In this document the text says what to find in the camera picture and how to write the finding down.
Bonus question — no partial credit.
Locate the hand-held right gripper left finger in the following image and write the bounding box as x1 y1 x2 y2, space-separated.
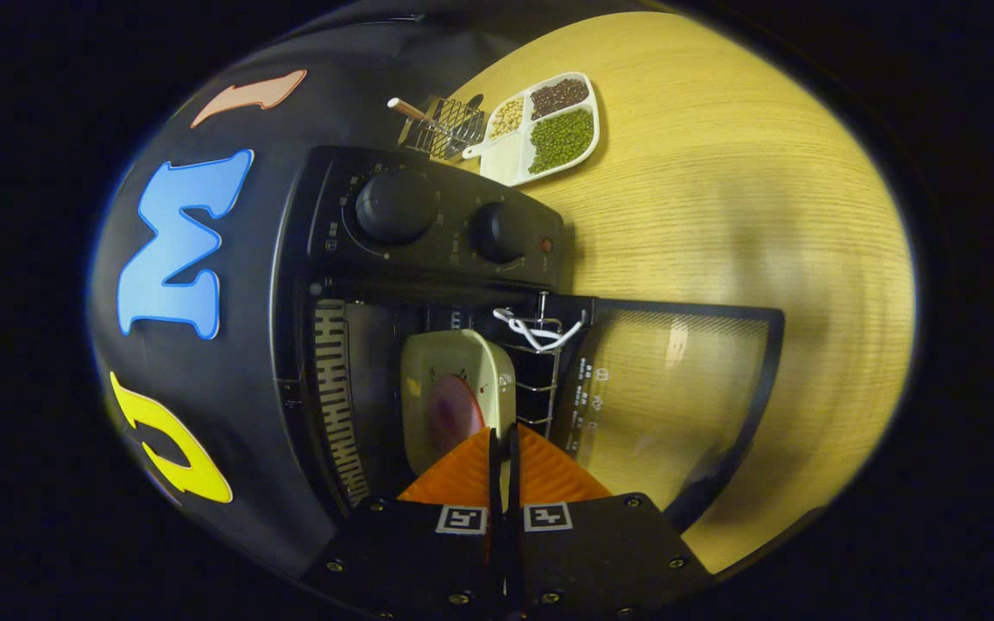
303 427 502 618

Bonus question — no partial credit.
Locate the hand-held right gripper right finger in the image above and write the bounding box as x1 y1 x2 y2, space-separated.
506 423 715 618

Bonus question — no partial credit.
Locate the pink round food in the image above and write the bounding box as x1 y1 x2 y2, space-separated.
426 373 488 458

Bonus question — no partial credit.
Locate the pale green square plate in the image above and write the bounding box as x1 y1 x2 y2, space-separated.
399 329 517 477

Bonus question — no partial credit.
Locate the black electric oven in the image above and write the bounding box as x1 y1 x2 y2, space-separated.
271 145 787 536

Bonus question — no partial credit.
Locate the white divided bean dish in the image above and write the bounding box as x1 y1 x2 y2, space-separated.
461 72 601 188

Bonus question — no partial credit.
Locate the white cord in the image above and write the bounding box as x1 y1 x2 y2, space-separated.
493 306 584 353

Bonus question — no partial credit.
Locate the metal wire holder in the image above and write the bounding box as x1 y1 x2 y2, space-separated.
398 93 488 163

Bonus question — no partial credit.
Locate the wooden handled utensil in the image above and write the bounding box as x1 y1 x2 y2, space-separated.
387 97 463 143

